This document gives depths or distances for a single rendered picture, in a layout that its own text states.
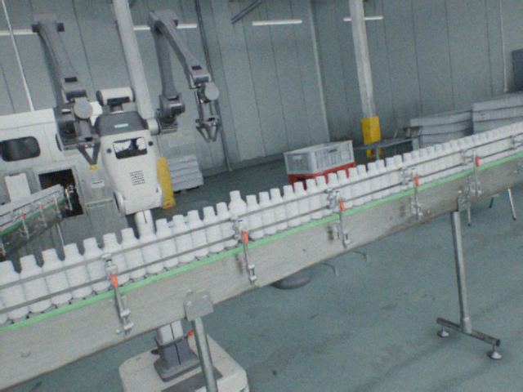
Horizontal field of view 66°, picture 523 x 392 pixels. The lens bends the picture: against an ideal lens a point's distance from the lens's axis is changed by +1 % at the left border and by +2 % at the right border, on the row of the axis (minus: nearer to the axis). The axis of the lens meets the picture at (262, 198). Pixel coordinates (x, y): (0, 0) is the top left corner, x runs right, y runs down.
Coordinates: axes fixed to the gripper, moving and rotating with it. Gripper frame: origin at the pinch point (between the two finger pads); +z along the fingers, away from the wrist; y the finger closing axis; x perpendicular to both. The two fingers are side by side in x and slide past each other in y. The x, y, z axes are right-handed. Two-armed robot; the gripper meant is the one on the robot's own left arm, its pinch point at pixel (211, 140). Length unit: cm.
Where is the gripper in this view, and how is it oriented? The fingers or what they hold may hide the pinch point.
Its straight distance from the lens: 164.6
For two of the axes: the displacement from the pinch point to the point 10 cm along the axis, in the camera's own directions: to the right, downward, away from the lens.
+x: -8.6, 2.3, -4.5
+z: 1.8, 9.7, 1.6
